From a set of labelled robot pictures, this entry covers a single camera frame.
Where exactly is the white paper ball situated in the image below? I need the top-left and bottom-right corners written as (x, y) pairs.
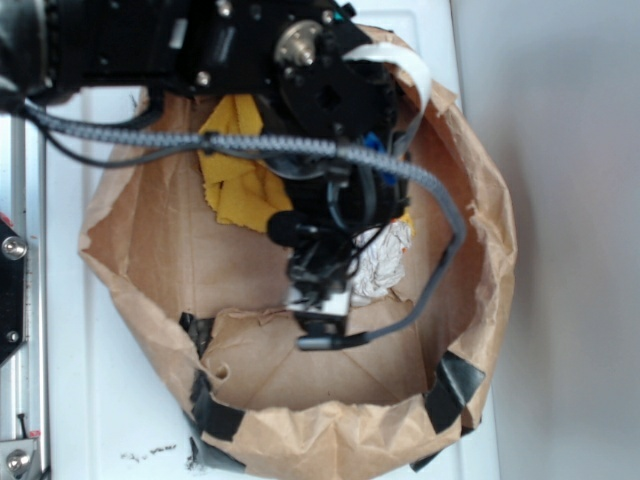
top-left (351, 213), bottom-right (415, 307)

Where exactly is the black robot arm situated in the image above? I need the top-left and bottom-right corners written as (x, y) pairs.
top-left (1, 1), bottom-right (408, 232)

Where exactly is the yellow cloth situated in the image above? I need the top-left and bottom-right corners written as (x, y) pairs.
top-left (198, 94), bottom-right (293, 233)

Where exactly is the brown paper bag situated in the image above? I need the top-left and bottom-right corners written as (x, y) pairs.
top-left (78, 22), bottom-right (518, 480)

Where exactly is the white ribbon cable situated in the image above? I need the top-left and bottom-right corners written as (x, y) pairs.
top-left (344, 43), bottom-right (434, 151)

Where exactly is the grey braided cable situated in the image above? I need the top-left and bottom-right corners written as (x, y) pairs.
top-left (22, 102), bottom-right (469, 351)

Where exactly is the metal rail with bracket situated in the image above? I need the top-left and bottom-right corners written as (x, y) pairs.
top-left (1, 115), bottom-right (51, 479)

